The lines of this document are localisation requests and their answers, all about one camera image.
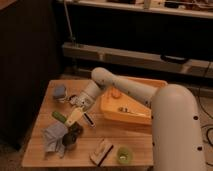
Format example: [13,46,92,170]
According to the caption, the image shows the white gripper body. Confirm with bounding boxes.
[71,95,93,111]

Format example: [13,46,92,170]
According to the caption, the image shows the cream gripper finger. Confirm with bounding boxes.
[65,108,83,127]

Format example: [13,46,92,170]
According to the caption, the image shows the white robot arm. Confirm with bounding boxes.
[73,67,207,171]

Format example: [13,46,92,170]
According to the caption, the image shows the metal cup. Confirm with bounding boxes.
[62,134,77,150]

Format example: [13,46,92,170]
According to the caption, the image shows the green plastic cup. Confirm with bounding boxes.
[116,146,133,165]

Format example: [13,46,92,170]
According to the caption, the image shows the brown grape bunch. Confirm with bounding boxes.
[69,122,83,136]

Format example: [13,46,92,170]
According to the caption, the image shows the blue sponge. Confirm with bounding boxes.
[53,85,66,99]

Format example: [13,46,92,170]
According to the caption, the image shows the orange plastic bin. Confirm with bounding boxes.
[99,77,169,126]

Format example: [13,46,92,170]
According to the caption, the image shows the orange carrot piece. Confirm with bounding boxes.
[111,88,121,99]

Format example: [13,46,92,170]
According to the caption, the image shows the grey blue cloth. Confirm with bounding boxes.
[42,121,68,158]

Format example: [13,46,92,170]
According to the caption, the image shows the metal fork in bin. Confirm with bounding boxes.
[118,107,147,116]

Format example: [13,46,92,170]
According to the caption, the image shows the wooden brush block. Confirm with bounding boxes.
[90,139,113,166]

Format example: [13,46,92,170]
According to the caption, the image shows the metal stand pole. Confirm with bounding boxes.
[63,0,75,44]

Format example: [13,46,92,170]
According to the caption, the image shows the white shelf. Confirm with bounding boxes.
[57,0,213,19]

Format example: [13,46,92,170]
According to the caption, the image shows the white handled spoon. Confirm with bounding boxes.
[68,94,96,128]

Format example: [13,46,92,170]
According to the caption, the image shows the grey metal rail base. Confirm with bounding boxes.
[62,42,213,79]

